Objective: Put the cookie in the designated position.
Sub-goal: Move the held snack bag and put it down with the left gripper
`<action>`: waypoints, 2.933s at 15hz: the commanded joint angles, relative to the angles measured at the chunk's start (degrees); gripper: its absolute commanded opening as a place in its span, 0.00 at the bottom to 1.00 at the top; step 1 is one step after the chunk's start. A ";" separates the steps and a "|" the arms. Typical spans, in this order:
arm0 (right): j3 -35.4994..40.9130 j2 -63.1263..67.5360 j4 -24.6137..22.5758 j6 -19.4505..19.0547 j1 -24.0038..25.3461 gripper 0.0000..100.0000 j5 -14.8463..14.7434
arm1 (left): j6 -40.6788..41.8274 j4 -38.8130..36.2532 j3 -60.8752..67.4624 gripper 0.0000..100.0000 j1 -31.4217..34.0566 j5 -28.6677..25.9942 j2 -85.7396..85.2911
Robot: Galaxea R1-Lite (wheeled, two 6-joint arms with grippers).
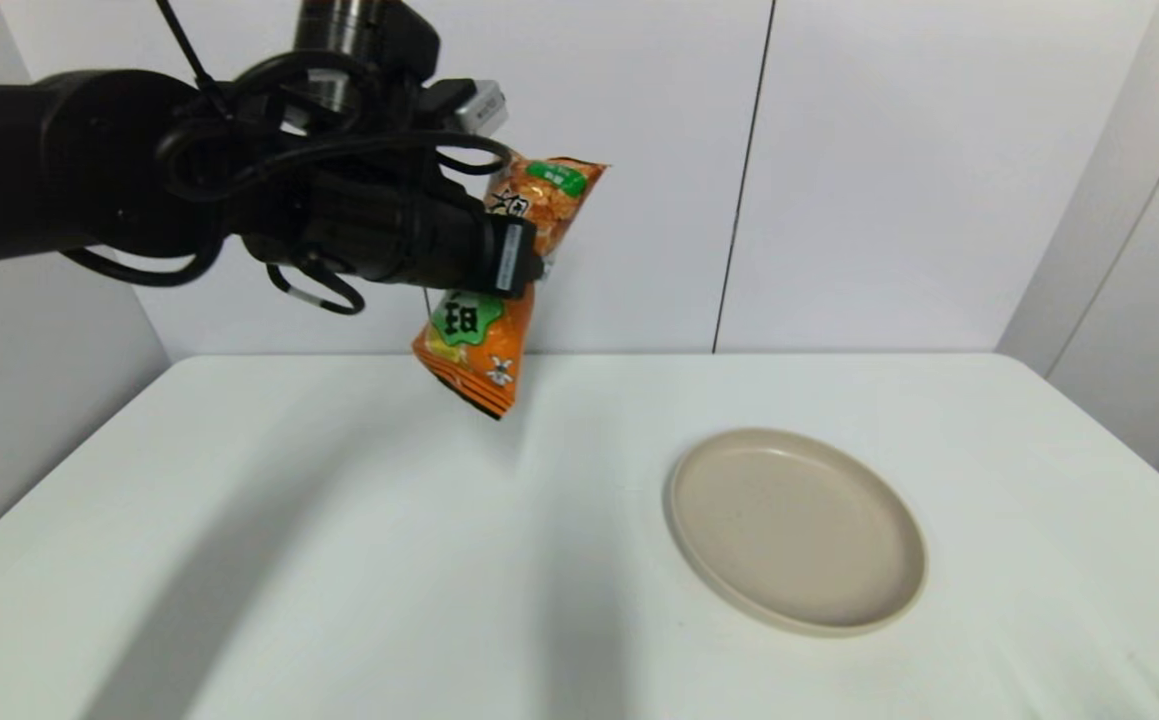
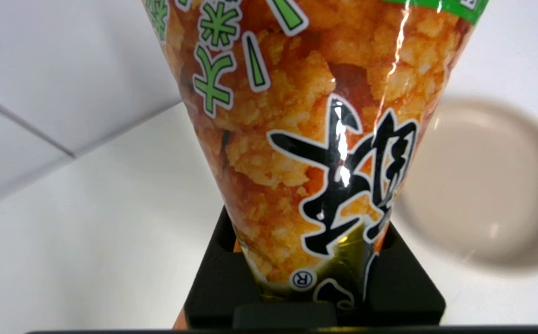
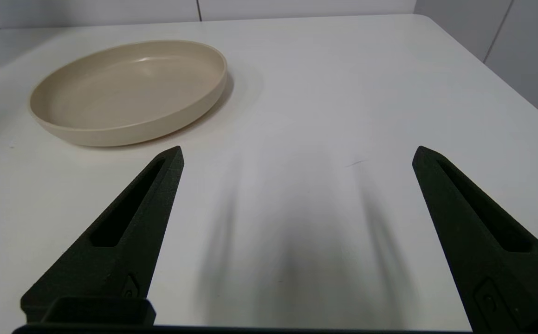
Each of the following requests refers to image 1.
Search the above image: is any orange cookie snack bag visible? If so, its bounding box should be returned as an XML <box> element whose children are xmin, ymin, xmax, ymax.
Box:
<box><xmin>411</xmin><ymin>155</ymin><xmax>608</xmax><ymax>420</ymax></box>

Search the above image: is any beige round plate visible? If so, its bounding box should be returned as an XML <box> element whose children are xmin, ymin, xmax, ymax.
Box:
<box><xmin>665</xmin><ymin>428</ymin><xmax>928</xmax><ymax>638</ymax></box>

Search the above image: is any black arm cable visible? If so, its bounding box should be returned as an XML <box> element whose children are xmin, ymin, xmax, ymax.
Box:
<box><xmin>61</xmin><ymin>0</ymin><xmax>516</xmax><ymax>317</ymax></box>

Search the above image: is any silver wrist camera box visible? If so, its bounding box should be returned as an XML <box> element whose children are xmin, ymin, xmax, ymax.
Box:
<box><xmin>423</xmin><ymin>78</ymin><xmax>509</xmax><ymax>138</ymax></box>

